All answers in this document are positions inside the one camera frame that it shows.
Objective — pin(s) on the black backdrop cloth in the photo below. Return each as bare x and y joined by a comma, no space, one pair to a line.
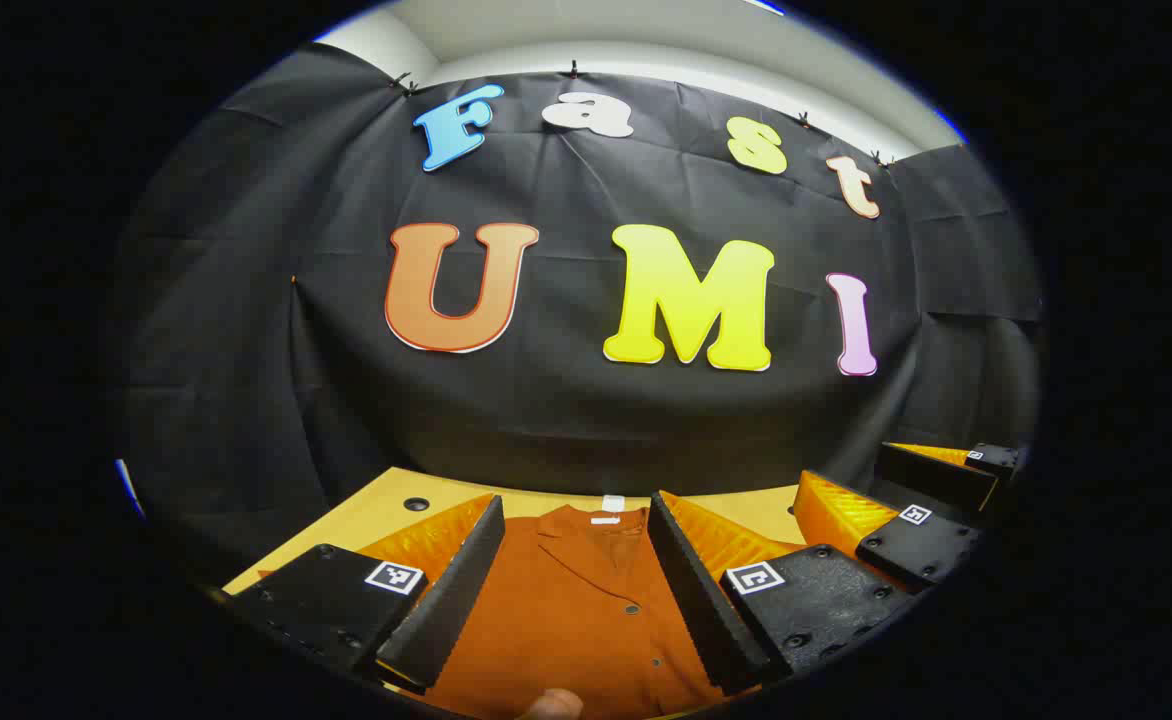
566,420

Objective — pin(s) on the orange button jacket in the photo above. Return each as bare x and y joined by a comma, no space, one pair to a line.
566,600

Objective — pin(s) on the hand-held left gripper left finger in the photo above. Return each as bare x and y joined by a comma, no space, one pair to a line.
451,590

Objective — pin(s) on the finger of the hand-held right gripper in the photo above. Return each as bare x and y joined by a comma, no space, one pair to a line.
916,550
936,478

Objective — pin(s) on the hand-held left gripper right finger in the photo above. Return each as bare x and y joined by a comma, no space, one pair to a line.
696,590

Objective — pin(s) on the white paper hang tag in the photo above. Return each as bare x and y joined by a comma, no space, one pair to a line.
613,503

